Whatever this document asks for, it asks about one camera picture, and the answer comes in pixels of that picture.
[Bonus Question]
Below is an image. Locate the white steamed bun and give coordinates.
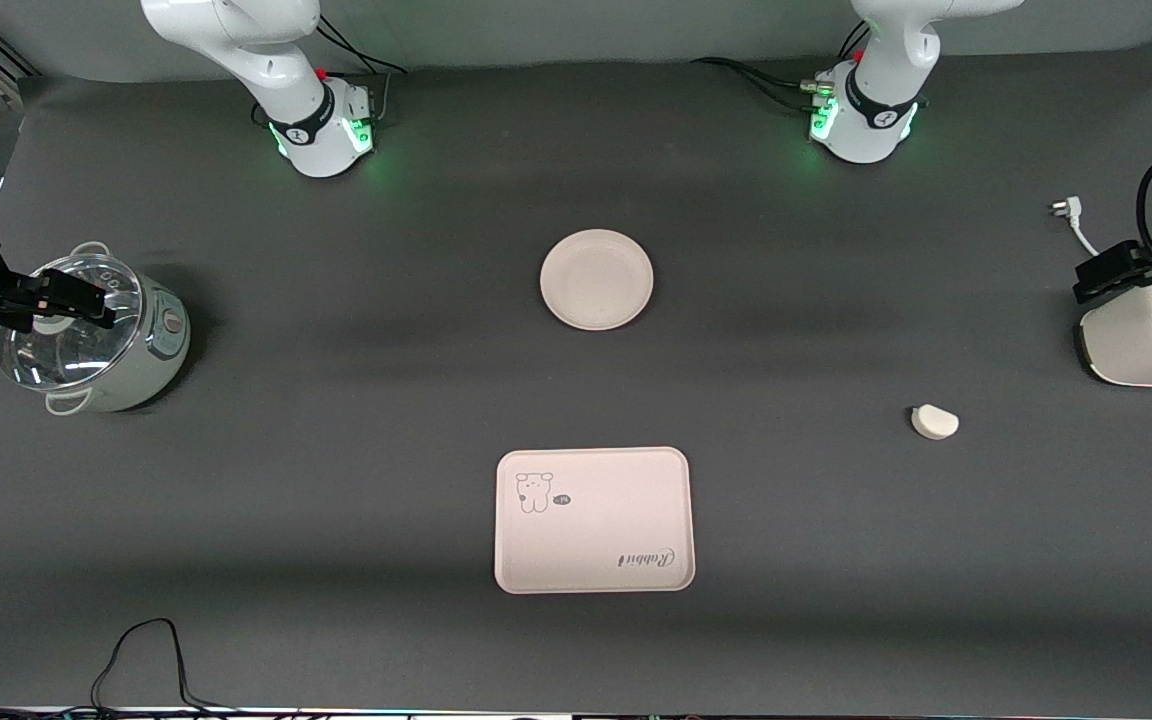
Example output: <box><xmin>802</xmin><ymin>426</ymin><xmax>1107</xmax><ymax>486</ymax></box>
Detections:
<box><xmin>910</xmin><ymin>403</ymin><xmax>961</xmax><ymax>441</ymax></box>

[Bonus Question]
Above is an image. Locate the round beige plate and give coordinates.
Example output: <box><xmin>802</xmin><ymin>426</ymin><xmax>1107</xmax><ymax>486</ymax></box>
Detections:
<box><xmin>539</xmin><ymin>228</ymin><xmax>655</xmax><ymax>332</ymax></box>

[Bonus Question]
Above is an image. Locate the beige rectangular rabbit print tray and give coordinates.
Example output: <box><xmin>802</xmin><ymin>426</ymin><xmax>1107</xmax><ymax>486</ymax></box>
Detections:
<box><xmin>493</xmin><ymin>446</ymin><xmax>697</xmax><ymax>595</ymax></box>

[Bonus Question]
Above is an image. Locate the glass pot lid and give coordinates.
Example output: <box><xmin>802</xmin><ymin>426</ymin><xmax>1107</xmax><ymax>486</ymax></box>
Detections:
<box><xmin>0</xmin><ymin>253</ymin><xmax>145</xmax><ymax>391</ymax></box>

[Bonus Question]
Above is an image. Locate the cream white toaster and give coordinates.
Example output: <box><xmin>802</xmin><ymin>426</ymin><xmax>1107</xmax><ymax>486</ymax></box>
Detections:
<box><xmin>1078</xmin><ymin>278</ymin><xmax>1152</xmax><ymax>389</ymax></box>

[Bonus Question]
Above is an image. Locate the pale green electric cooking pot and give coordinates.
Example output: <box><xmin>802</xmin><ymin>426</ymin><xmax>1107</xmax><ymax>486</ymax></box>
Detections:
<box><xmin>41</xmin><ymin>242</ymin><xmax>193</xmax><ymax>417</ymax></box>

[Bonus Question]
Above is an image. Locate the white toaster power cable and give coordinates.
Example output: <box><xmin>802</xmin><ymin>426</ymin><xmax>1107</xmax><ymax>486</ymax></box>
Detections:
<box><xmin>1049</xmin><ymin>197</ymin><xmax>1102</xmax><ymax>259</ymax></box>

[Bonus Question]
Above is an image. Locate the aluminium frame rail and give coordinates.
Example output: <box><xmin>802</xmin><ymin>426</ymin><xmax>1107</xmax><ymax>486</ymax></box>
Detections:
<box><xmin>0</xmin><ymin>28</ymin><xmax>43</xmax><ymax>83</ymax></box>

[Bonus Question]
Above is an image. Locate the thin black floor cable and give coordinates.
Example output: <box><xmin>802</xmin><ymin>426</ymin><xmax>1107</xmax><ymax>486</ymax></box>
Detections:
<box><xmin>0</xmin><ymin>617</ymin><xmax>272</xmax><ymax>720</ymax></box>

